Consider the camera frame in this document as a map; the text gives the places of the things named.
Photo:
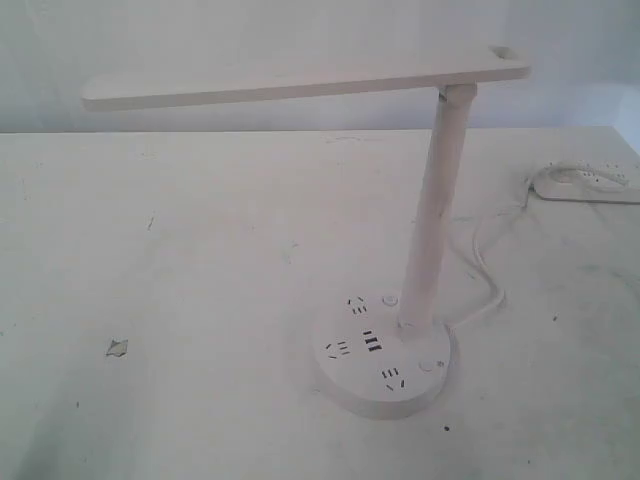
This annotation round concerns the white desk lamp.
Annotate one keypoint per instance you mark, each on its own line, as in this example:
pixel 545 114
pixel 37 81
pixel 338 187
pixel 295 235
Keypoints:
pixel 379 364

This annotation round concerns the white power strip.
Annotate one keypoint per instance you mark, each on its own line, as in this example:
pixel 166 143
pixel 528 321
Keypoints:
pixel 583 183

